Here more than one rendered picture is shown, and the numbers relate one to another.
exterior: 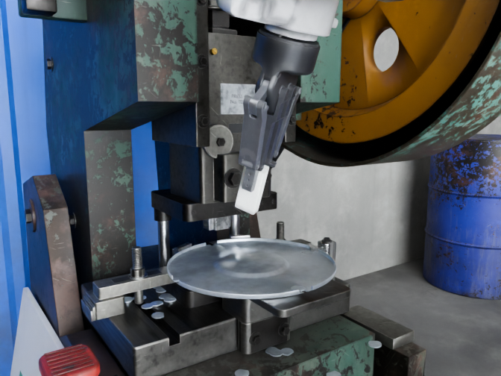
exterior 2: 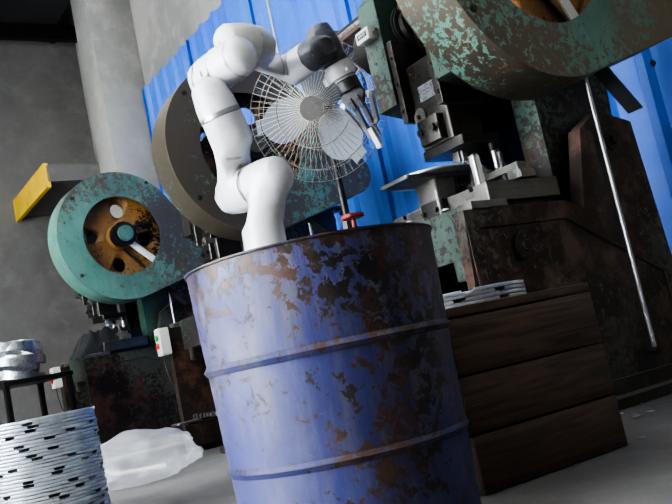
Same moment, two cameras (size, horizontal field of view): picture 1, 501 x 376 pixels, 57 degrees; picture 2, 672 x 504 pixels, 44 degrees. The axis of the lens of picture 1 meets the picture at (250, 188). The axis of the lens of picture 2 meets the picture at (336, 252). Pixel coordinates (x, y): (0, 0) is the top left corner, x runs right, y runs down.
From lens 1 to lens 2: 2.67 m
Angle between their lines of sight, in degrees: 91
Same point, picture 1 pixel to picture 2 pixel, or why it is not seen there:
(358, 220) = not seen: outside the picture
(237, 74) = (423, 78)
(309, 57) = (340, 87)
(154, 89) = (383, 107)
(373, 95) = not seen: hidden behind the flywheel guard
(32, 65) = (623, 73)
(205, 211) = (429, 154)
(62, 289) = not seen: hidden behind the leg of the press
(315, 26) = (331, 78)
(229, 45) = (416, 67)
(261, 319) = (425, 204)
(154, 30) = (378, 83)
